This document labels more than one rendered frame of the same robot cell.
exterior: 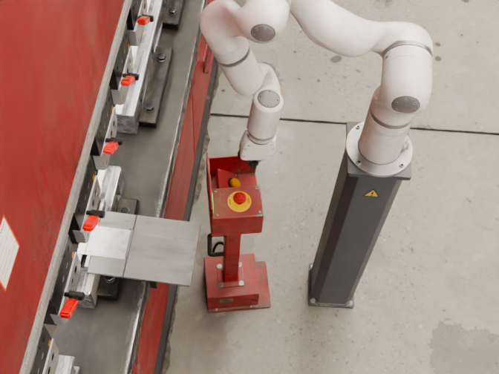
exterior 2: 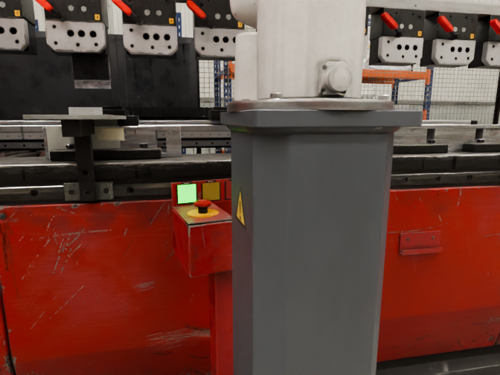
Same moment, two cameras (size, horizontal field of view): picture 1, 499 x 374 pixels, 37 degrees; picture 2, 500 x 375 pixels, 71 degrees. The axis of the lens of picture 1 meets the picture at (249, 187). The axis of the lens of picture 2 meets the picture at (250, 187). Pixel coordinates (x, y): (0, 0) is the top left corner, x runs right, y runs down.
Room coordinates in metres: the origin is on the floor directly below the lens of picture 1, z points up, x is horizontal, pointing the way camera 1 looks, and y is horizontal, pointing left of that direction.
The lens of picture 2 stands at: (1.03, -0.76, 0.99)
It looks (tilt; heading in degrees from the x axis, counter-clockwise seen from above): 11 degrees down; 76
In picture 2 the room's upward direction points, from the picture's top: straight up
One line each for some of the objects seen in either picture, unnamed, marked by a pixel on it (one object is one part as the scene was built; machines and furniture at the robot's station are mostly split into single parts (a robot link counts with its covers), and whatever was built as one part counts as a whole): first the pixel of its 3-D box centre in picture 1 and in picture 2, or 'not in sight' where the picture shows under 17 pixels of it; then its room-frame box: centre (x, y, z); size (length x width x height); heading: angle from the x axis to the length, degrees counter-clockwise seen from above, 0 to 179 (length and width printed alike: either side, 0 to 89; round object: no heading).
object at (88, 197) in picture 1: (70, 199); (78, 23); (0.82, 0.40, 1.26); 0.15 x 0.09 x 0.17; 177
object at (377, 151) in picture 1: (385, 130); (309, 28); (1.20, -0.36, 1.09); 0.19 x 0.19 x 0.18
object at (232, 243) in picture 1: (232, 244); (223, 356); (1.16, 0.05, 0.39); 0.05 x 0.05 x 0.54; 10
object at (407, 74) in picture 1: (401, 91); not in sight; (1.17, -0.35, 1.30); 0.19 x 0.12 x 0.24; 176
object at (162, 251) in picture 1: (145, 248); (82, 117); (0.83, 0.26, 1.00); 0.26 x 0.18 x 0.01; 87
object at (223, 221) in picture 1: (234, 193); (221, 222); (1.16, 0.05, 0.75); 0.20 x 0.16 x 0.18; 10
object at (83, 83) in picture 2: not in sight; (91, 71); (0.84, 0.41, 1.13); 0.10 x 0.02 x 0.10; 177
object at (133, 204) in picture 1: (118, 247); (108, 154); (0.88, 0.35, 0.89); 0.30 x 0.05 x 0.03; 177
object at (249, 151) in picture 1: (258, 142); not in sight; (1.22, -0.01, 0.95); 0.10 x 0.07 x 0.11; 100
